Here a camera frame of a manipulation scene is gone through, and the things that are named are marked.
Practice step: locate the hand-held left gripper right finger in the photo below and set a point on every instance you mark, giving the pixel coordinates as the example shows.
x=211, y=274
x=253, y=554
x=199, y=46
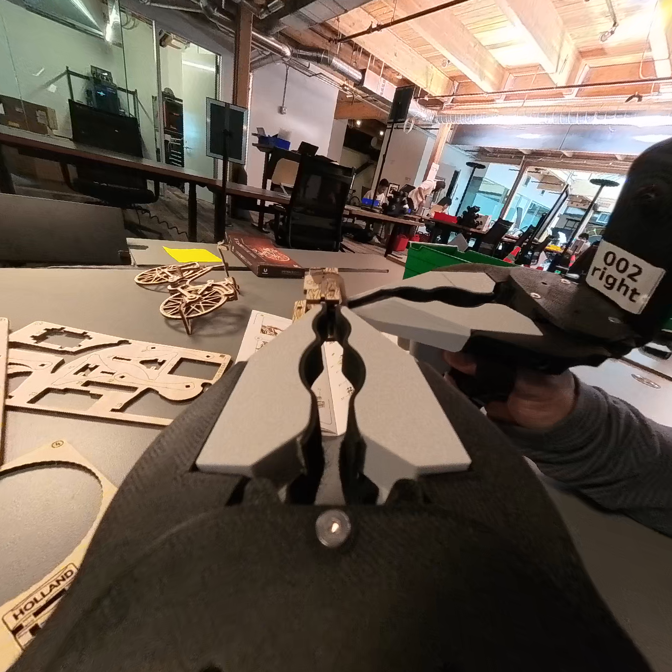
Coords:
x=404, y=420

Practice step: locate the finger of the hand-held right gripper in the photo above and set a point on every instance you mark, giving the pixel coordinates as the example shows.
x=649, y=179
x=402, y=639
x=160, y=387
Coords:
x=446, y=325
x=446, y=286

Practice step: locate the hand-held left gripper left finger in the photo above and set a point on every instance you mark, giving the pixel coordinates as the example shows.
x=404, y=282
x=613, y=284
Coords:
x=252, y=414

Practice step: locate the person's right forearm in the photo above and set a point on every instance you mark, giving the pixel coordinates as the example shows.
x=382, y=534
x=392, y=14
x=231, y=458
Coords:
x=619, y=451

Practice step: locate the wooden bicycle model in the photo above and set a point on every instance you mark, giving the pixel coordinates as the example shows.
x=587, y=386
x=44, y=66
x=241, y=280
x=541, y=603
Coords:
x=181, y=307

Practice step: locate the dark red model box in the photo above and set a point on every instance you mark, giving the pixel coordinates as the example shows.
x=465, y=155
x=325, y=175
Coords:
x=262, y=254

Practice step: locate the person's right hand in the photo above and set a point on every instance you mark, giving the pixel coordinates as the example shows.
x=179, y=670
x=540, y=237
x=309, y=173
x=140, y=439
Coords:
x=540, y=399

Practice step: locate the green plastic bin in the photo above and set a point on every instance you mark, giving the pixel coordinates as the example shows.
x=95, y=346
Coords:
x=425, y=262

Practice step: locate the red bin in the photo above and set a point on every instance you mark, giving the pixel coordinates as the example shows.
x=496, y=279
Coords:
x=450, y=217

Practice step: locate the white instruction booklet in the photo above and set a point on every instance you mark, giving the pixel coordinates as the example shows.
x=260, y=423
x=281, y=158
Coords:
x=260, y=336

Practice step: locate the wooden sheet with rectangular cutouts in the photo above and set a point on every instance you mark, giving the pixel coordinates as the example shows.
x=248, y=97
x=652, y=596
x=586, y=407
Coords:
x=131, y=367

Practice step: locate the black mesh office chair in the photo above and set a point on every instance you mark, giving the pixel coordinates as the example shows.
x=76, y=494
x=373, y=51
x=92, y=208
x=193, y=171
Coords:
x=315, y=199

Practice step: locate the yellow sticky note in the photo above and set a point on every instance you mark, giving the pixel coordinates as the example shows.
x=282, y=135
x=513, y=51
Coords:
x=191, y=254

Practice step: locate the blue bin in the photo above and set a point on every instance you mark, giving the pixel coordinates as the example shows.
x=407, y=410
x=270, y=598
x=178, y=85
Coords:
x=274, y=143

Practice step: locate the wooden sheet with round cutout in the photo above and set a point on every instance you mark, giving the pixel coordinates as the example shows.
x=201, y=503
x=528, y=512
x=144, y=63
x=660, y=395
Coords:
x=47, y=572

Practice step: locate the grey panel on stand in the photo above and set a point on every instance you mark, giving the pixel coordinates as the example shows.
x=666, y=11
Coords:
x=227, y=131

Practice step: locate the dark grey monitor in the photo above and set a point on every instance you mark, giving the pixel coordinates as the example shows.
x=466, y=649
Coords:
x=52, y=228

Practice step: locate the long dark desk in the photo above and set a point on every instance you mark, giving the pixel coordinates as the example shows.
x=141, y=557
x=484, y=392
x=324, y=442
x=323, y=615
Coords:
x=105, y=157

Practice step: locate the black monitor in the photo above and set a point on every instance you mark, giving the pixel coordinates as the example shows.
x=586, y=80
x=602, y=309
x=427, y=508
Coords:
x=105, y=128

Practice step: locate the silver ventilation duct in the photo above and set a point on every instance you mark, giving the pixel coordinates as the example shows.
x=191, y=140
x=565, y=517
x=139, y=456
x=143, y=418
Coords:
x=315, y=60

